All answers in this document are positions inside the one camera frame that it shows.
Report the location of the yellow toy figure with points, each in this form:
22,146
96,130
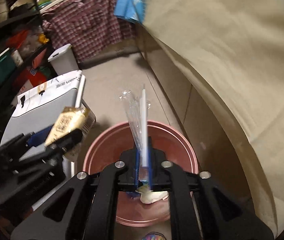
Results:
42,39

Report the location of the green storage box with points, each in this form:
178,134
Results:
7,64

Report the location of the blue plastic bag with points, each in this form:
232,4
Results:
133,195

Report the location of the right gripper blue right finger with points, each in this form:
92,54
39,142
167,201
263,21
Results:
187,196

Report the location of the cream cloth cover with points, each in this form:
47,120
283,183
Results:
232,51

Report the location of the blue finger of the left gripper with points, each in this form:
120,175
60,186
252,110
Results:
20,144
59,147

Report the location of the blue patterned cloth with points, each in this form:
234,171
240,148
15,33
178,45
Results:
130,10

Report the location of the red plaid shirt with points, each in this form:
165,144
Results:
88,25

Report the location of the cream tissue paper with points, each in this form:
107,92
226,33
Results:
147,196

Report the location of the white small trash can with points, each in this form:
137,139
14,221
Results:
63,60

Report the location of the white printed table cover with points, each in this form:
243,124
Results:
50,90

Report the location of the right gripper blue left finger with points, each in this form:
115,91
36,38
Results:
103,189

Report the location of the black storage shelf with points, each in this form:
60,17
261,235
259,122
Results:
19,32

